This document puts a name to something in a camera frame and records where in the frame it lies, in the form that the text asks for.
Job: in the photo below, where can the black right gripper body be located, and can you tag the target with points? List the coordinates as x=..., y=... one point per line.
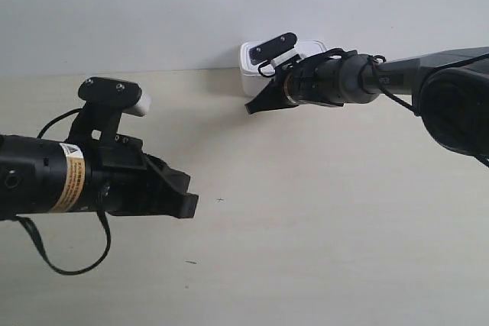
x=313, y=81

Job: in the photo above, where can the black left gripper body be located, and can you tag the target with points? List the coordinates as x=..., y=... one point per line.
x=122, y=180

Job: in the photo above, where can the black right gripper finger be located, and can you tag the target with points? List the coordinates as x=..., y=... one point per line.
x=271, y=98

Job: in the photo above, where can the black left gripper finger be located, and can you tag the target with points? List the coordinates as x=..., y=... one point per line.
x=183, y=206

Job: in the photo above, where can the white rectangular box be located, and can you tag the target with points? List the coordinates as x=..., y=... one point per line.
x=253, y=82

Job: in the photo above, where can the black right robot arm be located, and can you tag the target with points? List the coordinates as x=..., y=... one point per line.
x=447, y=90

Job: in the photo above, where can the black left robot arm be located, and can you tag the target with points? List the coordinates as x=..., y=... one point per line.
x=46, y=176

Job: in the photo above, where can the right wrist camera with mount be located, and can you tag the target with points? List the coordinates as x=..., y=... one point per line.
x=278, y=52

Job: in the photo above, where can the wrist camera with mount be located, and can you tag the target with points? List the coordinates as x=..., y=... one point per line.
x=278, y=52
x=106, y=100

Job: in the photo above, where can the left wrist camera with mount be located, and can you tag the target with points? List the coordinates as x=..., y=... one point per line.
x=106, y=100

